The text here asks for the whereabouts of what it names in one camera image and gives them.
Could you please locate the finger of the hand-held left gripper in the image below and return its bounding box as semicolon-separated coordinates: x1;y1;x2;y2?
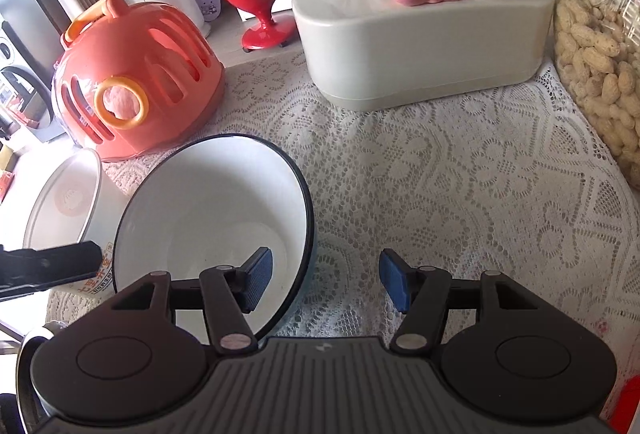
0;241;103;302

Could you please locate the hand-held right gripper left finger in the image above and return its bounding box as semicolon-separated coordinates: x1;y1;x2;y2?
111;246;274;357

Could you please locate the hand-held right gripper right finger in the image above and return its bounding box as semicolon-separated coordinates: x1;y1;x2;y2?
378;248;538;355

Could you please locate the plain white bowl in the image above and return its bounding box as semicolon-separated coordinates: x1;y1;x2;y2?
22;148;131;260

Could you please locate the white bowl with blue rim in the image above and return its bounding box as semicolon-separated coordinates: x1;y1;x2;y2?
112;134;318;340

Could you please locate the orange printed packet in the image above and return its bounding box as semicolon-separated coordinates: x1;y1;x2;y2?
70;241;117;302

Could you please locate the dark round object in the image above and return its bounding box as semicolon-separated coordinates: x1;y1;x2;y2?
0;321;66;434

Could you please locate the white lace tablecloth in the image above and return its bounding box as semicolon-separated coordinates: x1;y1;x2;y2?
45;46;640;425

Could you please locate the pink pet carrier backpack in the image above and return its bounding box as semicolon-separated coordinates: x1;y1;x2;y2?
51;0;226;163

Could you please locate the cream waste bin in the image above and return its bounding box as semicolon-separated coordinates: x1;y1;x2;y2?
291;0;557;112

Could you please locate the red object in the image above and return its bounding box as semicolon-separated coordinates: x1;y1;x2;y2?
612;364;640;434

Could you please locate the clear jar of peanuts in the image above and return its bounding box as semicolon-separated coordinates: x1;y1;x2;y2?
552;0;640;190

